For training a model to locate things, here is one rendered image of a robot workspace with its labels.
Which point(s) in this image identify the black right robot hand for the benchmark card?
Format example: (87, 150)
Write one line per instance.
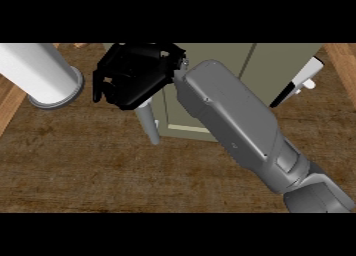
(136, 73)

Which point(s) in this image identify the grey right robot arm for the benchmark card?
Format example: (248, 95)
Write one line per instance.
(233, 113)

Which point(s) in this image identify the olive green cabinet door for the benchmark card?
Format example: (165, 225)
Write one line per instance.
(218, 51)

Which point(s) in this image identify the white cylinder with grey rim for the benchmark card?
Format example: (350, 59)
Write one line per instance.
(32, 70)

